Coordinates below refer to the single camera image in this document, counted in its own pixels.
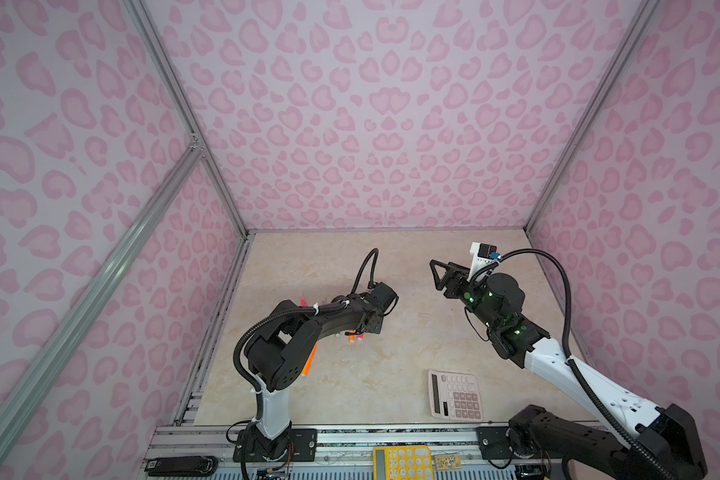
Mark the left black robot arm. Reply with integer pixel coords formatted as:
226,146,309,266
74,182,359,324
233,282,399,463

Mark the pink desk calculator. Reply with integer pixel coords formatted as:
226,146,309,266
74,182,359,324
427,370,485,422

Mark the small brown circuit board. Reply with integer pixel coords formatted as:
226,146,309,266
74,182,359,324
433,454,462,471

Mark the left black corrugated cable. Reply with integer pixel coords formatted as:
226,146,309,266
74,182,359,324
350,248,380,296

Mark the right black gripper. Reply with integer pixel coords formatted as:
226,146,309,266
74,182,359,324
429,260,503,332

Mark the right black corrugated cable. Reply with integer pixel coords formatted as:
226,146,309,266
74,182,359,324
491,248,676,480

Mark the yellow calculator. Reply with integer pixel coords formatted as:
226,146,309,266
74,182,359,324
372,445,435,480

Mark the aluminium frame strut left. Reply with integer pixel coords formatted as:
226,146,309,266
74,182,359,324
0,141,205,466

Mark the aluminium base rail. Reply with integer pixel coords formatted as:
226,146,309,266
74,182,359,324
137,419,661,480

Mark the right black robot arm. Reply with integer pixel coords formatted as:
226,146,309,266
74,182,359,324
430,260,708,479

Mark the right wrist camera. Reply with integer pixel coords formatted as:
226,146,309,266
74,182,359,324
468,242,500,280

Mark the black corrugated cable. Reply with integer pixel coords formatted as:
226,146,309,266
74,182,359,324
350,248,380,296
491,248,676,480

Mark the black device on rail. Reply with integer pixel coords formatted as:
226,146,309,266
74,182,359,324
144,455,219,478

